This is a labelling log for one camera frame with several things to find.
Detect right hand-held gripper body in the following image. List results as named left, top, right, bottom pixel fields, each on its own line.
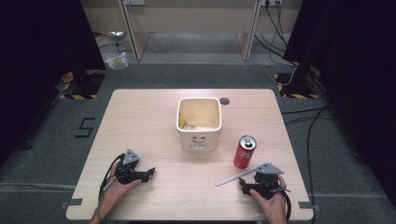
left=249, top=161, right=286, bottom=201

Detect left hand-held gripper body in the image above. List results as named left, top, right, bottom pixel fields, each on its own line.
left=114, top=148, right=145, bottom=186

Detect white straw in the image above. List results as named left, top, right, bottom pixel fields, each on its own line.
left=215, top=160, right=273, bottom=188

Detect red soda can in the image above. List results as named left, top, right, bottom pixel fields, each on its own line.
left=233, top=134, right=258, bottom=170

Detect white square bin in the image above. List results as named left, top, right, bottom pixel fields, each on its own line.
left=176, top=96, right=223, bottom=154

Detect person's left hand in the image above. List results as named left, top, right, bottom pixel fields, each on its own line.
left=96, top=175, right=143, bottom=217

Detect person's right hand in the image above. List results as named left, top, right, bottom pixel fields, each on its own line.
left=248, top=175, right=289, bottom=224

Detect grey tape strip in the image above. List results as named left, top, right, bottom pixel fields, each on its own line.
left=297, top=201, right=320, bottom=213
left=60, top=198, right=84, bottom=210

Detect yellow crumpled wrapper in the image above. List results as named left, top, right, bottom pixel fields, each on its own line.
left=177, top=113, right=196, bottom=131

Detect black hazard-striped stand base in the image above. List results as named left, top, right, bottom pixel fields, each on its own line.
left=58, top=69, right=106, bottom=101
left=273, top=71, right=320, bottom=100

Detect clear plastic bag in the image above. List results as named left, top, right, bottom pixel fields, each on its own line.
left=105, top=51, right=130, bottom=72

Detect black curtain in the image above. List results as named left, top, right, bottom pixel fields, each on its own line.
left=282, top=0, right=396, bottom=210
left=0, top=0, right=107, bottom=167

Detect silver crumpled foil bag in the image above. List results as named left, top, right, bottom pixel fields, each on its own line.
left=106, top=30, right=126, bottom=40

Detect light wooden desk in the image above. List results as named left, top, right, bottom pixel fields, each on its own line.
left=78, top=0, right=304, bottom=63

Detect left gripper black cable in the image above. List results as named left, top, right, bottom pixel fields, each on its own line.
left=98, top=153, right=126, bottom=201

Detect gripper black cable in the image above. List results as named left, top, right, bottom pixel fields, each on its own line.
left=277, top=188, right=292, bottom=222
left=98, top=153, right=126, bottom=201

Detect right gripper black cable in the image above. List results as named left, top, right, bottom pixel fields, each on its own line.
left=277, top=188, right=292, bottom=222

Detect long black floor cable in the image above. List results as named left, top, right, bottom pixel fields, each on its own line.
left=305, top=106, right=329, bottom=224

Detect black floor cable pair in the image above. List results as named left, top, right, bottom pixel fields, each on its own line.
left=280, top=105, right=334, bottom=126

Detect short black floor cable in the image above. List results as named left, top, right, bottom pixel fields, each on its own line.
left=98, top=39, right=133, bottom=53

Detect black socket cables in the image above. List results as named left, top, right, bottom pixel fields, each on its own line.
left=252, top=2, right=299, bottom=68

